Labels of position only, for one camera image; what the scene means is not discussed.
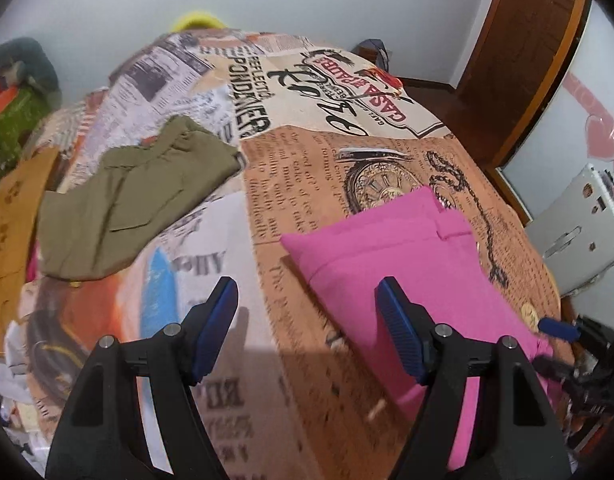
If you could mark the white folded cloth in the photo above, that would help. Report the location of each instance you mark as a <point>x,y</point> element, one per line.
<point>17,345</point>

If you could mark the grey plush pillow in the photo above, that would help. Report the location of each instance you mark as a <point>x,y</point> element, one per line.
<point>27,60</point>

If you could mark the pink pants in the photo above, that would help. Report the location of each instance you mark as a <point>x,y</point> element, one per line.
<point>387,240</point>

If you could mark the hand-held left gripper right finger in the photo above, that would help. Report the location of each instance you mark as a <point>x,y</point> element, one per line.
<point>402,330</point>

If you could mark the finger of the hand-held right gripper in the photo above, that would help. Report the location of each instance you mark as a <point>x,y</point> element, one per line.
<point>552,367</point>
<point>557,327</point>

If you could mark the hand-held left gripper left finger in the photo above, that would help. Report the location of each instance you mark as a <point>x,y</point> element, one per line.
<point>217,330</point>

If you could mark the green patterned bag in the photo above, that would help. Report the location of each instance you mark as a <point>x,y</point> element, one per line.
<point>17,130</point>

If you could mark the brown wooden door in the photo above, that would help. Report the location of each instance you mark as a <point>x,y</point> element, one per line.
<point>527,50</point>

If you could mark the white plastic stool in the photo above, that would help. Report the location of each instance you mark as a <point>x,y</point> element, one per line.
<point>577,220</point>

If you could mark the yellow curved bed rail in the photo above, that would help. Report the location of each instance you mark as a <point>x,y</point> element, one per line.
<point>197,19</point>

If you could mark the wooden lap desk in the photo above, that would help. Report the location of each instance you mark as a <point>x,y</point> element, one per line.
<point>12,220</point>

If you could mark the red paper bag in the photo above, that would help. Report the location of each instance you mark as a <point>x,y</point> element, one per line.
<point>2,94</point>

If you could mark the newspaper print blanket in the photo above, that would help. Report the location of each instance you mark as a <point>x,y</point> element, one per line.
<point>297,170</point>

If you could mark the olive green pants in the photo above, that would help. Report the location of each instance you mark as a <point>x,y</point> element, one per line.
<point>127,195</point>

